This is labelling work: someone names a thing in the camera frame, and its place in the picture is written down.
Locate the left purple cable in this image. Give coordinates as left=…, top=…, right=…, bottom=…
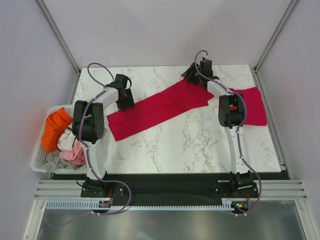
left=77, top=62, right=132, bottom=228

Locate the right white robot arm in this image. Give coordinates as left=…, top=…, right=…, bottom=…
left=181, top=58, right=256, bottom=175

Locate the white printed t-shirt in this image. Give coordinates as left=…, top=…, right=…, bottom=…
left=57, top=123, right=77, bottom=151

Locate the left aluminium frame post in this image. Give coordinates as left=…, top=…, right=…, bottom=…
left=34, top=0, right=82, bottom=76

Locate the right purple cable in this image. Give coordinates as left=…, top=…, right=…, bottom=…
left=194, top=50, right=263, bottom=217

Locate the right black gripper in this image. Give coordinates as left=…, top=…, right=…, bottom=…
left=180, top=62, right=202, bottom=86

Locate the orange t-shirt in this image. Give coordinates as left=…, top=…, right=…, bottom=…
left=41, top=107, right=73, bottom=154

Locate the purple cable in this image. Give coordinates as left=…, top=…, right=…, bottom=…
left=77, top=62, right=132, bottom=228
left=194, top=50, right=263, bottom=217

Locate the white slotted cable duct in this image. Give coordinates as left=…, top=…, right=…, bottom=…
left=45, top=199, right=250, bottom=211

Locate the grey t-shirt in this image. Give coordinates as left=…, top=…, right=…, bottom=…
left=44, top=150, right=70, bottom=173

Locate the red t-shirt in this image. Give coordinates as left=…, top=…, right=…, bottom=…
left=107, top=78, right=214, bottom=142
left=231, top=87, right=268, bottom=127

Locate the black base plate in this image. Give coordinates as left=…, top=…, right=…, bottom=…
left=80, top=171, right=261, bottom=207

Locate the pink t-shirt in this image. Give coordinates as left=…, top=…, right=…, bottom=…
left=59, top=140, right=86, bottom=166

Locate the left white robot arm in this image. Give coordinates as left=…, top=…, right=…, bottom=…
left=72, top=74, right=135, bottom=197

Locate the white plastic laundry basket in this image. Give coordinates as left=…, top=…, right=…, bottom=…
left=30, top=104, right=87, bottom=175

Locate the right aluminium frame post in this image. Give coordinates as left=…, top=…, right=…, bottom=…
left=252, top=0, right=300, bottom=75

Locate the aluminium frame post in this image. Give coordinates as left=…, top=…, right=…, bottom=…
left=252, top=0, right=300, bottom=75
left=34, top=0, right=82, bottom=76

